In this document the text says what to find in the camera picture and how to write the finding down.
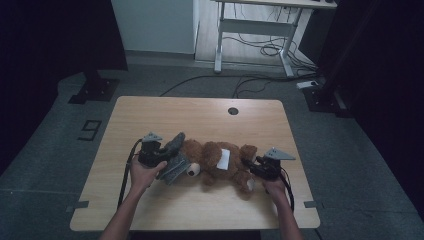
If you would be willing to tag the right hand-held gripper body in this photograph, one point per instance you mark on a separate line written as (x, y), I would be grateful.
(270, 170)

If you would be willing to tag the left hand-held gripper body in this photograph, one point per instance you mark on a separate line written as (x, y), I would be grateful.
(151, 155)

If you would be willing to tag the grey fluffy cloth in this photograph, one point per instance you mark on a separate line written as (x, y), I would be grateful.
(175, 166)

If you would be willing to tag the brown teddy bear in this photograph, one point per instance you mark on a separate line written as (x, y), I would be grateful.
(206, 156)

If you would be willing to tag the person's right hand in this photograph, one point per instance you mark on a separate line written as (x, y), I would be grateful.
(275, 191)

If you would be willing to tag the person's left hand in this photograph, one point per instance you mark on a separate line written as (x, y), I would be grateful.
(143, 176)

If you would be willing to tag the grey tape strip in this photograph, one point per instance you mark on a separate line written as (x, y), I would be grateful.
(313, 204)

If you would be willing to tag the black stand base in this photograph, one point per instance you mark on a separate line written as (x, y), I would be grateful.
(95, 90)
(321, 100)

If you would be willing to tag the white power strip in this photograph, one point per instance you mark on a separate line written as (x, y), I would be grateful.
(306, 84)

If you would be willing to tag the white cabinet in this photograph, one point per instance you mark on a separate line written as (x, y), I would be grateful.
(153, 26)

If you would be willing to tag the black curtain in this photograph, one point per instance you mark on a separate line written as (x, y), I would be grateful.
(383, 83)
(40, 50)

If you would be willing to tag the white desk frame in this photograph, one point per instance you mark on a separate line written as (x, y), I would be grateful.
(253, 27)

